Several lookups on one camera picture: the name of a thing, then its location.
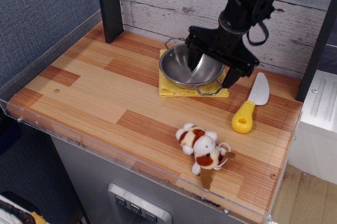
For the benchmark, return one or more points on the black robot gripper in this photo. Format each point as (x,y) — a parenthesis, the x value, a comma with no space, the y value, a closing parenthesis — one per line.
(223,46)

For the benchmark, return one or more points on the stainless steel bowl with handles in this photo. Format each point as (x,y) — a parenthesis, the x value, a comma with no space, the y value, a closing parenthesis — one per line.
(173,65)

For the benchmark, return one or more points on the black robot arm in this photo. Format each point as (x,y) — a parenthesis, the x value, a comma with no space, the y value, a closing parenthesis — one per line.
(240,15)

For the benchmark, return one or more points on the folded yellow cloth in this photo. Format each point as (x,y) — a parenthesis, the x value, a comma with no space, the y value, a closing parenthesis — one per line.
(169,89)

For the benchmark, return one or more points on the brown white plush dog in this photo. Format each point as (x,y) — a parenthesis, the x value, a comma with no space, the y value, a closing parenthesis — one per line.
(208,156)

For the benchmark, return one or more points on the white cabinet at right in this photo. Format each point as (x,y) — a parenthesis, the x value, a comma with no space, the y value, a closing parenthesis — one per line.
(313,149)

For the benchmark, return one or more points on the silver dispenser button panel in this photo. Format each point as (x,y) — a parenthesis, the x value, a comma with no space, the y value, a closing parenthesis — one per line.
(130,208)

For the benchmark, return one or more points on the clear acrylic table guard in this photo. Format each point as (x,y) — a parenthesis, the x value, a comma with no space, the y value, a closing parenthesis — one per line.
(100,103)

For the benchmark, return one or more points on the yellow black object bottom left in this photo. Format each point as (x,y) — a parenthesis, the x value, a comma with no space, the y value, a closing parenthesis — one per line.
(22,216)

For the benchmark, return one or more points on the yellow handled toy knife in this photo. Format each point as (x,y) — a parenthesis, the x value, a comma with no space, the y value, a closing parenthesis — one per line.
(242,120)

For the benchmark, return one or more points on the black vertical post right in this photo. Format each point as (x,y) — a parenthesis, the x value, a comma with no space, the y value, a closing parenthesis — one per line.
(319,47)

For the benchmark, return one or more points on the black vertical post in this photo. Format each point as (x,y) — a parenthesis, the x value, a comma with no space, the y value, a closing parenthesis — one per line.
(112,19)
(319,47)

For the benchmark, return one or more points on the black vertical post left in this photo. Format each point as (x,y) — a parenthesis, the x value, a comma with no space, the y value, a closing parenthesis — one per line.
(112,19)

